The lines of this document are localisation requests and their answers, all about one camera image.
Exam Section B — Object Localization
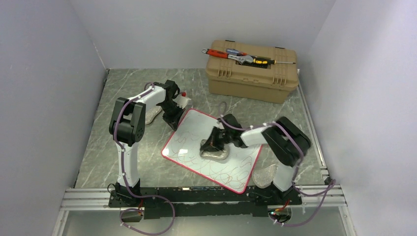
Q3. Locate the red handled adjustable wrench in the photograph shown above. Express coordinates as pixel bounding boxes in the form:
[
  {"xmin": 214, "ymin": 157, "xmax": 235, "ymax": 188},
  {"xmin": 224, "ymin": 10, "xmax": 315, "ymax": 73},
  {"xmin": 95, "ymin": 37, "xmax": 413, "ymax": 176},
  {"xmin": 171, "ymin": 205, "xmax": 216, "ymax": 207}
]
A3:
[{"xmin": 202, "ymin": 49, "xmax": 254, "ymax": 64}]

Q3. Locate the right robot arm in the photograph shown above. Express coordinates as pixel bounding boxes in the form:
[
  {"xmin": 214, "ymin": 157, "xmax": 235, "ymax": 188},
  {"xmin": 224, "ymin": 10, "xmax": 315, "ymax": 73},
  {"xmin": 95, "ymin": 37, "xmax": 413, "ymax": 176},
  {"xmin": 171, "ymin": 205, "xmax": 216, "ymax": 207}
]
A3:
[{"xmin": 200, "ymin": 114, "xmax": 311, "ymax": 204}]

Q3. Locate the purple cable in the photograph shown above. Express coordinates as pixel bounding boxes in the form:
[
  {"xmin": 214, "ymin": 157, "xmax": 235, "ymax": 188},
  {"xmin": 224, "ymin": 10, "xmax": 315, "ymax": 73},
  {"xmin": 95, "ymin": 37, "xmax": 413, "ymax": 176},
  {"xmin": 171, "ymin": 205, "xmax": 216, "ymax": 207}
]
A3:
[
  {"xmin": 218, "ymin": 101, "xmax": 336, "ymax": 228},
  {"xmin": 112, "ymin": 82, "xmax": 176, "ymax": 235}
]

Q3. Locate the blue red screwdriver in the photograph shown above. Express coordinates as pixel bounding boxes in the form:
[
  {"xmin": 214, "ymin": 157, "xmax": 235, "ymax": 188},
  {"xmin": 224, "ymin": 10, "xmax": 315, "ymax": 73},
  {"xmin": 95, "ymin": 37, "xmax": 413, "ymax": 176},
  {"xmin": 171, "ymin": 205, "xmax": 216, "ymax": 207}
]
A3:
[{"xmin": 226, "ymin": 48, "xmax": 247, "ymax": 56}]

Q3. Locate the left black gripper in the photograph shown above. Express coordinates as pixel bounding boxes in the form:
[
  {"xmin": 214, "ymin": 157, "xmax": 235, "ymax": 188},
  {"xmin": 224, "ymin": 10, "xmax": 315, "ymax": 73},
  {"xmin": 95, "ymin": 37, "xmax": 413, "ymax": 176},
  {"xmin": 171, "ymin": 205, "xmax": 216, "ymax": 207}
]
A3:
[{"xmin": 159, "ymin": 102, "xmax": 186, "ymax": 132}]

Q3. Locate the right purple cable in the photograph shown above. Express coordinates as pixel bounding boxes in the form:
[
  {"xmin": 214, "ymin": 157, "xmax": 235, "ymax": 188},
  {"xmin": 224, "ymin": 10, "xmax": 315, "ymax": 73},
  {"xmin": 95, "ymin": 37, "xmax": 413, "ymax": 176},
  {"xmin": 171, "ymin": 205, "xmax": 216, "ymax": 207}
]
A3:
[{"xmin": 218, "ymin": 101, "xmax": 336, "ymax": 228}]

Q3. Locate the aluminium rail frame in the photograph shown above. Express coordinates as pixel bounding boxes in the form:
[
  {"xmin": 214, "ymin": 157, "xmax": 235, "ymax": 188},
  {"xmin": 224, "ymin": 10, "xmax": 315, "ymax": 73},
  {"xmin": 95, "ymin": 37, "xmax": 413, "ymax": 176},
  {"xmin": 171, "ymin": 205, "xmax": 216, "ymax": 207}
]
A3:
[{"xmin": 52, "ymin": 185, "xmax": 357, "ymax": 236}]

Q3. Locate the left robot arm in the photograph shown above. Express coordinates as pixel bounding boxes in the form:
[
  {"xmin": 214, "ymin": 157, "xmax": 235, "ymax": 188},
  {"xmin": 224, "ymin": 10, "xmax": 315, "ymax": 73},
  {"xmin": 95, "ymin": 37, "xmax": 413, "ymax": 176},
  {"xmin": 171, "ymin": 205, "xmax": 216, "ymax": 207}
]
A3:
[{"xmin": 109, "ymin": 80, "xmax": 191, "ymax": 207}]

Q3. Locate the red framed whiteboard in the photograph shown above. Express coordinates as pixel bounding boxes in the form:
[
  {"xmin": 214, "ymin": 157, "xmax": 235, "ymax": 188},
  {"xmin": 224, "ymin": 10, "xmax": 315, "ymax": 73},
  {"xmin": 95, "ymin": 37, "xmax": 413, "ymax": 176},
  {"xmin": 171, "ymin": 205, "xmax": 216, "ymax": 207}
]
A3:
[{"xmin": 161, "ymin": 109, "xmax": 262, "ymax": 194}]

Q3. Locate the yellow black screwdriver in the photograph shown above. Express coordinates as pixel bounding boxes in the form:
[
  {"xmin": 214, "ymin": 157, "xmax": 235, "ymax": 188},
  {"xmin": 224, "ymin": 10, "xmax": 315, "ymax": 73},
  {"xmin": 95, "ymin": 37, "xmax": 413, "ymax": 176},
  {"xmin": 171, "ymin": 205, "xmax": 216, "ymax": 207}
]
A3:
[{"xmin": 253, "ymin": 57, "xmax": 295, "ymax": 65}]

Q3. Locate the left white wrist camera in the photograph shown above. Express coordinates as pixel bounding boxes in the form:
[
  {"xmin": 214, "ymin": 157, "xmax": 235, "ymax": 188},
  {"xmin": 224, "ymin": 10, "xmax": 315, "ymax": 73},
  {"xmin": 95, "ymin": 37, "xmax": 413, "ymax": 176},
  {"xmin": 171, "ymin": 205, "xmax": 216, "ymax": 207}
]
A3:
[{"xmin": 175, "ymin": 92, "xmax": 192, "ymax": 110}]

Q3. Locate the tan plastic toolbox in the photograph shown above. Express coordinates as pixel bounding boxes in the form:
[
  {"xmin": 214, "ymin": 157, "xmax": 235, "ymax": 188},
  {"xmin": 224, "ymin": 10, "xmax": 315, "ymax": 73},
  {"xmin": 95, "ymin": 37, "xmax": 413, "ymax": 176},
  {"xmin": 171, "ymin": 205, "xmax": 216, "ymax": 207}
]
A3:
[{"xmin": 206, "ymin": 40, "xmax": 299, "ymax": 103}]

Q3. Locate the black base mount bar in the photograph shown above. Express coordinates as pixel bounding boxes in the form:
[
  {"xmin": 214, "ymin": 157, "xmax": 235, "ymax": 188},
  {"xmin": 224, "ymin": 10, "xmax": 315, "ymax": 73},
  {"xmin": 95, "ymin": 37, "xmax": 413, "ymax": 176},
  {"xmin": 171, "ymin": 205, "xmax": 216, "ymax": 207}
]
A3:
[{"xmin": 108, "ymin": 185, "xmax": 302, "ymax": 219}]

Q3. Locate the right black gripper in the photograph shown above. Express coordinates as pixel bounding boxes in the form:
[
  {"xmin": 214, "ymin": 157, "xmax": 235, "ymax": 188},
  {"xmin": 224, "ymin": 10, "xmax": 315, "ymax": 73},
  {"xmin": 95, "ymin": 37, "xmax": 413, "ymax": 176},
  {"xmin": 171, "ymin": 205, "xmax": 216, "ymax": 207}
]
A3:
[{"xmin": 201, "ymin": 126, "xmax": 233, "ymax": 152}]

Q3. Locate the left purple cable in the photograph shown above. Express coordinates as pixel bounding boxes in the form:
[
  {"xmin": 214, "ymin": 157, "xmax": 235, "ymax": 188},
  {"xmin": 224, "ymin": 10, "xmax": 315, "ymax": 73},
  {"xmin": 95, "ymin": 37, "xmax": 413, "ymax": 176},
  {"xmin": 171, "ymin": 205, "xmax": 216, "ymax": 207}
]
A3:
[{"xmin": 112, "ymin": 82, "xmax": 176, "ymax": 235}]

